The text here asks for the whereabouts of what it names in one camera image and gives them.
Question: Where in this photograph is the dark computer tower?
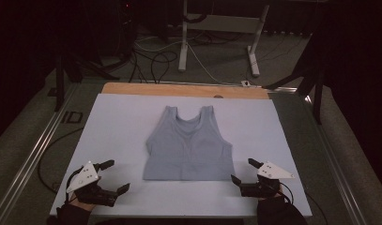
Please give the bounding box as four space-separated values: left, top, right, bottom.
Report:
115 0 138 58

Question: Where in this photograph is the black tripod stand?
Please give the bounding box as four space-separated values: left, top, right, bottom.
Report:
53 52 121 113

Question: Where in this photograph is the right hand-held gripper cable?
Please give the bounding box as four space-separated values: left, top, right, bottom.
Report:
280 189 329 225

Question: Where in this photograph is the grey-blue tank top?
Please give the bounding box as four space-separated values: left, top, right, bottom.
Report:
143 105 236 182

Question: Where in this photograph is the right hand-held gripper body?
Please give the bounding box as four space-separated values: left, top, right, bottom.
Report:
240 160 296 199

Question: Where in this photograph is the hand-held gripper cable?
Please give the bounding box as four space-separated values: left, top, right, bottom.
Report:
64 168 84 203
280 189 329 225

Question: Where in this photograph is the black metal stand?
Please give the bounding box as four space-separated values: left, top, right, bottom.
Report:
263 31 326 126

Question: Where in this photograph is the white metal desk frame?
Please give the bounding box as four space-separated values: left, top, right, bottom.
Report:
177 0 270 78

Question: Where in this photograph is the person's right hand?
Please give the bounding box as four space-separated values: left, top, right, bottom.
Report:
267 187 284 201

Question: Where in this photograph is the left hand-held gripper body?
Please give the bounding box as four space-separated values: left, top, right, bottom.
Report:
66 160 118 208

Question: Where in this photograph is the left hand-held gripper cable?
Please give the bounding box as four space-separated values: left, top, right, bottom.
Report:
64 168 84 203

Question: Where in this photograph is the person's left hand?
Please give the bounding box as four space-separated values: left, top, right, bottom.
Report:
68 192 98 214

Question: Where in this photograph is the pale blue table mat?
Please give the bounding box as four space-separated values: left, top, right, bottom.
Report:
49 93 313 218

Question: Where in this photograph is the looped black cable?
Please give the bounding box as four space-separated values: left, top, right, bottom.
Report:
150 51 179 84

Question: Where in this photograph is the white cable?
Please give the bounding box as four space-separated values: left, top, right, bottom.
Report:
133 37 243 87

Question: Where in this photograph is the long black floor cable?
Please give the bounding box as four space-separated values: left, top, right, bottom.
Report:
37 126 85 195

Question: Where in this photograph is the aluminium floor rail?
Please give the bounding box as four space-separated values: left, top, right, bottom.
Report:
129 79 298 94
0 83 79 225
303 93 370 225

